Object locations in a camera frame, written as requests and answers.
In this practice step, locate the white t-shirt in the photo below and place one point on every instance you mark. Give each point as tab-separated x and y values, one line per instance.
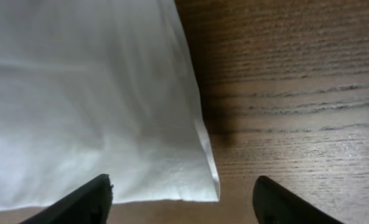
90	87

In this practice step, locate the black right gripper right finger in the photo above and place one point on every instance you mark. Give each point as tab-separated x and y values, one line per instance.
274	204

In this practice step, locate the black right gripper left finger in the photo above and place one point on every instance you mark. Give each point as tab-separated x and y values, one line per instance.
89	204

